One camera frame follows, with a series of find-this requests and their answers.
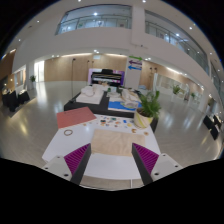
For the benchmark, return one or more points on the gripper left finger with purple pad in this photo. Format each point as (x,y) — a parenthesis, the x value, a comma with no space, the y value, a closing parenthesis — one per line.
(72,166)

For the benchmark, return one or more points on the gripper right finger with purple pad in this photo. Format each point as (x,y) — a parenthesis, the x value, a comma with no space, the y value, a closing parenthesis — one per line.
(153,166)

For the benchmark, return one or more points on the beige folded towel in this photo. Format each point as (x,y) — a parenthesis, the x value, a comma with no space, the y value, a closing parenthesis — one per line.
(115,143)

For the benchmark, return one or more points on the red paper sheet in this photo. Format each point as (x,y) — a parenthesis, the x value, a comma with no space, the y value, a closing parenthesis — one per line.
(74,117)

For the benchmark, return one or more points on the potted green plant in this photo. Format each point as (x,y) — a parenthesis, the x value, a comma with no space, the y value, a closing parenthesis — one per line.
(149,110)

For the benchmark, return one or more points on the white cloth pile right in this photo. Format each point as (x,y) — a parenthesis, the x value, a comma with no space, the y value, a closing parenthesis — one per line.
(129,101)

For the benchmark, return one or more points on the white cloth pile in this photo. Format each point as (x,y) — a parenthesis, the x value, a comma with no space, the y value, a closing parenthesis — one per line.
(129,101)
(91,95)

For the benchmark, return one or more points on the blue mat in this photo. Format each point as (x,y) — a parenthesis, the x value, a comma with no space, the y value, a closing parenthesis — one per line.
(121,106)

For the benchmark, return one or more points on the white cloth pile left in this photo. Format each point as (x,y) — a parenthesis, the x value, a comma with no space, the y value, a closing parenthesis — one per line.
(91,95)

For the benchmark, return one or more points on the black upright piano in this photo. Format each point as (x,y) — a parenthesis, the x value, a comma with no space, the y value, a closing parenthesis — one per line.
(100,77)

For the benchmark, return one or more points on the white signpost with arrows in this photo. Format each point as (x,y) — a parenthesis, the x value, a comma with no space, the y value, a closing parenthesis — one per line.
(133,72)

